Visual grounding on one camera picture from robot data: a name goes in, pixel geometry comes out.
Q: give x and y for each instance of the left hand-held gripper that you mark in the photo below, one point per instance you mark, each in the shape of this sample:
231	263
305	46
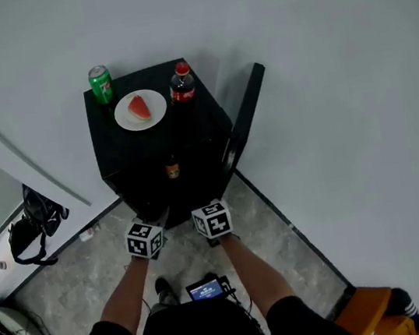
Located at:
144	240

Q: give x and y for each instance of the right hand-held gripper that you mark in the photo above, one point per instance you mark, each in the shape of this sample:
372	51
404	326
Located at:
213	221

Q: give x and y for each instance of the orange drink can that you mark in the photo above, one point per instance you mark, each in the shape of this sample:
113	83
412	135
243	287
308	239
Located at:
172	168

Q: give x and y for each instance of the black mini fridge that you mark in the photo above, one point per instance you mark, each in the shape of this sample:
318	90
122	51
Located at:
152	152

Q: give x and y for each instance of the cola bottle red cap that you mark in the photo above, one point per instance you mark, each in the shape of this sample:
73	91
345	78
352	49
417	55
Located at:
183	92

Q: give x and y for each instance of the green soda can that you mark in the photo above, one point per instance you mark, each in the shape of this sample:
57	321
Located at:
103	86

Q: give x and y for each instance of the person's left forearm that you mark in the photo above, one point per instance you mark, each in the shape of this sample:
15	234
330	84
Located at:
125	294

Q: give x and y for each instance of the person's right forearm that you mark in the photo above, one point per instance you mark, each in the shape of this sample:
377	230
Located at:
256	273

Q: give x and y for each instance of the small chest-mounted screen device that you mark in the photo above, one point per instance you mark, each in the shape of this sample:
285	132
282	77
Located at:
205	290

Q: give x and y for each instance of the person's black shoe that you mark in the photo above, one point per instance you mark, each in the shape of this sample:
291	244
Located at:
163	288

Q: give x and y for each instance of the small white floor packet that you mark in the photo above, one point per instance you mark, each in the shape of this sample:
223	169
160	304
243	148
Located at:
89	233

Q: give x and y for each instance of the white round plate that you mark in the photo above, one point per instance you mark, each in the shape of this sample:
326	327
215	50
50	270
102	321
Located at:
157	110

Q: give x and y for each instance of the red watermelon slice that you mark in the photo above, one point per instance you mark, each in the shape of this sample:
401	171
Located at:
139	108

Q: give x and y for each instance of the black backpack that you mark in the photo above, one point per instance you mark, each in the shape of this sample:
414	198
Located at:
44	210

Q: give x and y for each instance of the orange chair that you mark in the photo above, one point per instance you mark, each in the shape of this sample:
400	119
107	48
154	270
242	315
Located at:
362	312

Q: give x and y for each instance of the dark striped garment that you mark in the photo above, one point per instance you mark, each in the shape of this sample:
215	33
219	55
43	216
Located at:
402	302

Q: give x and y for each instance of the orange garment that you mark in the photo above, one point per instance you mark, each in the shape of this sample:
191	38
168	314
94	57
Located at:
400	327

